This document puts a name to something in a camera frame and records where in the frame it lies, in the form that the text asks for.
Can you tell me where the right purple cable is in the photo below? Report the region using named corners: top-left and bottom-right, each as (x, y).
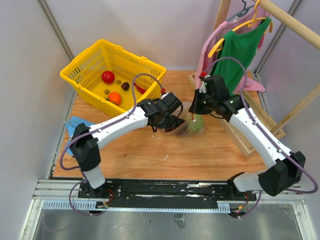
top-left (199, 56), bottom-right (320, 220)

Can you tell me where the yellow clothes hanger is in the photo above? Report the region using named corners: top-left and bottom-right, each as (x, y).
top-left (207, 0), bottom-right (266, 58)

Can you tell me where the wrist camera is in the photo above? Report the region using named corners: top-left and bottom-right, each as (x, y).
top-left (161, 92), bottom-right (169, 99)
top-left (199, 76), bottom-right (207, 93)

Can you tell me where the grey clothes hanger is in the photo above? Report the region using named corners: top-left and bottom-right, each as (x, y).
top-left (226, 0), bottom-right (254, 22)

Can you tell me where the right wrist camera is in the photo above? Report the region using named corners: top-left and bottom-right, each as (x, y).
top-left (199, 76), bottom-right (207, 93)

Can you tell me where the purple cable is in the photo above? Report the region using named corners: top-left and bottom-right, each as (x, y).
top-left (199, 56), bottom-right (320, 220)
top-left (60, 73), bottom-right (166, 217)

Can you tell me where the pink shirt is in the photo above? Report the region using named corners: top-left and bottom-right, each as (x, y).
top-left (194, 4), bottom-right (271, 94)

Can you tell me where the orange persimmon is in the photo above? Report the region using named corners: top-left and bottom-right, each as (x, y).
top-left (107, 92), bottom-right (122, 106)

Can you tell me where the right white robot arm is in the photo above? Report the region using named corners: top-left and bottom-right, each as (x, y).
top-left (189, 74), bottom-right (306, 200)

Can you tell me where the green cabbage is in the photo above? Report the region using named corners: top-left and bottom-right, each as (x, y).
top-left (187, 114), bottom-right (204, 134)

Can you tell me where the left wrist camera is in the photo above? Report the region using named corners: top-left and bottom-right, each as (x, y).
top-left (161, 92), bottom-right (169, 99)

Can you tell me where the black grape bunch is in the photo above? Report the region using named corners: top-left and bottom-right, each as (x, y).
top-left (164, 115), bottom-right (185, 133)

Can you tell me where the dark mangosteen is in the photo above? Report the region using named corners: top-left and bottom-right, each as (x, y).
top-left (121, 82), bottom-right (130, 91)

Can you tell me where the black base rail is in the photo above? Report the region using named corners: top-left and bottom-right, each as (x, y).
top-left (77, 179), bottom-right (257, 211)

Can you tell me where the purple grape bunch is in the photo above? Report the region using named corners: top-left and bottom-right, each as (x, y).
top-left (174, 122), bottom-right (190, 137)

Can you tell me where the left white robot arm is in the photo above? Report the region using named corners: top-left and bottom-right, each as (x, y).
top-left (69, 92), bottom-right (184, 198)

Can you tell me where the yellow plastic basket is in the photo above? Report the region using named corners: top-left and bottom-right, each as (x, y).
top-left (60, 39), bottom-right (166, 117)

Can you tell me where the red apple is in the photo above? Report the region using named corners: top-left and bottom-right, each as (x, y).
top-left (101, 71), bottom-right (115, 84)

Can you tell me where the green tank top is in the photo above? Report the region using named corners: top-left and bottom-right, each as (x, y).
top-left (210, 17), bottom-right (273, 95)

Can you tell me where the blue tissue box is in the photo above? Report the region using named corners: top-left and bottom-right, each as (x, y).
top-left (64, 116), bottom-right (94, 140)

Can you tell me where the clear zip top bag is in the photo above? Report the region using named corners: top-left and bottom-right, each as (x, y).
top-left (159, 99), bottom-right (205, 137)

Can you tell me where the wooden clothes rack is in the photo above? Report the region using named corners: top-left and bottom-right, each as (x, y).
top-left (187, 0), bottom-right (320, 158)

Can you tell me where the red chili pepper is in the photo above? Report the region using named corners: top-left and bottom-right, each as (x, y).
top-left (134, 83), bottom-right (146, 94)

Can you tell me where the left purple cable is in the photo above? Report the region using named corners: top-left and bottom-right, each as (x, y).
top-left (60, 73), bottom-right (166, 217)

